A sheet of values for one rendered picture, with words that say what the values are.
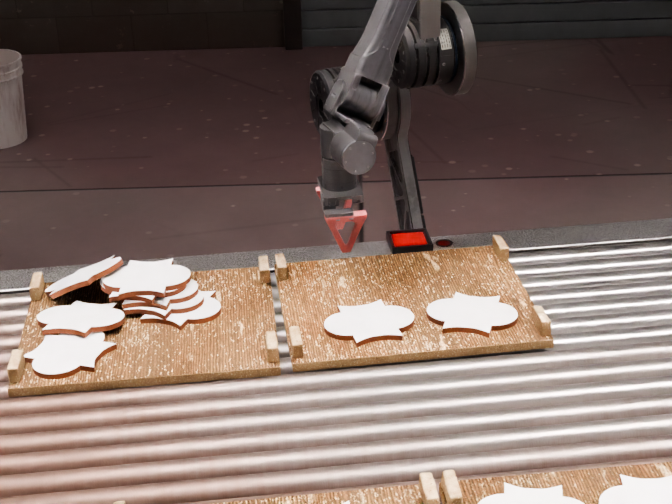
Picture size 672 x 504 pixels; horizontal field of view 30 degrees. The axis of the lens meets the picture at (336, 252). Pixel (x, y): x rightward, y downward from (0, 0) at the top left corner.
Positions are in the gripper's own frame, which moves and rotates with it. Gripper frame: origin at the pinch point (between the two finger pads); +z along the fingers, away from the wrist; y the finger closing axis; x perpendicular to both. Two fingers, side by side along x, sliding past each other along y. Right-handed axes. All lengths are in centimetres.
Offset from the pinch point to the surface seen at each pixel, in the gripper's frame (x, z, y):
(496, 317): -22.2, 8.8, -17.7
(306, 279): 6.2, 9.1, 3.3
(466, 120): -94, 96, 330
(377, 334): -2.6, 8.6, -19.6
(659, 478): -32, 10, -63
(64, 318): 46.6, 7.1, -6.6
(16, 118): 102, 82, 342
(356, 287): -1.9, 9.2, -1.3
